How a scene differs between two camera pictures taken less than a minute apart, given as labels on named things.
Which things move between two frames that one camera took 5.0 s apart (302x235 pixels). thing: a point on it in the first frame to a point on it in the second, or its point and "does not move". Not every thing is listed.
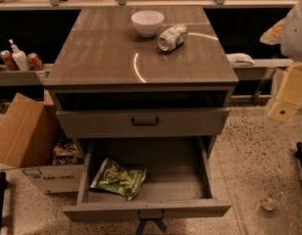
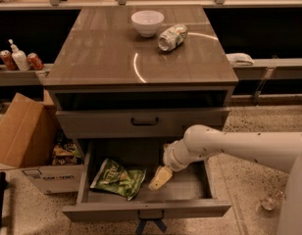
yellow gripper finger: [273, 36] to [177, 155]
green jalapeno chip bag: [115, 177] does not move
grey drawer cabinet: [145, 90] does not move
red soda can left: [7, 56] does not move
